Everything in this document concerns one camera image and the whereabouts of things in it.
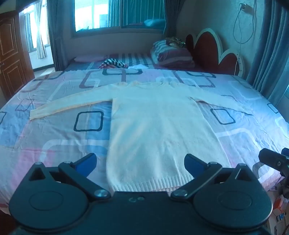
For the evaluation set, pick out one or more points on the grey curtain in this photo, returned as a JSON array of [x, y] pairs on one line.
[[57, 34], [175, 15]]

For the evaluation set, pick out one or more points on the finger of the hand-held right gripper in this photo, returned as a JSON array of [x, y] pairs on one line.
[[271, 159]]

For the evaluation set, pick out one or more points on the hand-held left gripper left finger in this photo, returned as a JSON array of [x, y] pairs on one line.
[[87, 161]]

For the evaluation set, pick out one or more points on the cream knit sweater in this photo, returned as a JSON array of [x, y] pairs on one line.
[[158, 124]]

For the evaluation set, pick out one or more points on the pink pillow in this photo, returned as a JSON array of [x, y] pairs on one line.
[[90, 58]]

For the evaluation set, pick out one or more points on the striped pillow stack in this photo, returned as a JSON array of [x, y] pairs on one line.
[[171, 55]]

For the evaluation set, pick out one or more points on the white cloth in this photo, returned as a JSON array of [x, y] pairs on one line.
[[138, 66]]

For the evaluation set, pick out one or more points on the black white red striped garment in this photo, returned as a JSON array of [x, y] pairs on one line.
[[112, 63]]

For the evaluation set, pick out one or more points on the wall socket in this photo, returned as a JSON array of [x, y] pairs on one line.
[[246, 8]]

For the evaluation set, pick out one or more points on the colourful patterned cloth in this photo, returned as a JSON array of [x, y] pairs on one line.
[[175, 42]]

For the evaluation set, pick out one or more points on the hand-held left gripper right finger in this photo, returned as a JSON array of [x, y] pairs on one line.
[[193, 163]]

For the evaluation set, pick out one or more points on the white sheer curtain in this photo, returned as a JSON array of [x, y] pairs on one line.
[[41, 34]]

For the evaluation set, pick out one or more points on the hallway window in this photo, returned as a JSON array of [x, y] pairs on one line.
[[30, 29]]

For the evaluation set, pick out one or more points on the teal cushion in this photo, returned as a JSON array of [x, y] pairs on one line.
[[154, 23]]

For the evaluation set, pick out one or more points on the blue-grey curtain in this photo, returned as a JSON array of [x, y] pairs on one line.
[[271, 49]]

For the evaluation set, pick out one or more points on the bed with patterned sheet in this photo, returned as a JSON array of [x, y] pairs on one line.
[[56, 140]]

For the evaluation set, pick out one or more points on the red petal-shaped headboard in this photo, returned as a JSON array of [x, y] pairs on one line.
[[207, 49]]

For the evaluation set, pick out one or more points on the large bedroom window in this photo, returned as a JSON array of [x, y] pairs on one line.
[[97, 15]]

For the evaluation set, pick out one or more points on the brown wooden door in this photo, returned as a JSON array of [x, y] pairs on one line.
[[10, 52]]

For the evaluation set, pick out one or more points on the striped maroon bed sheet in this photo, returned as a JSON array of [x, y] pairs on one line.
[[135, 57]]

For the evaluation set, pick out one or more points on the teal window curtain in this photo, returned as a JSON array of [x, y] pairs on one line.
[[144, 11]]

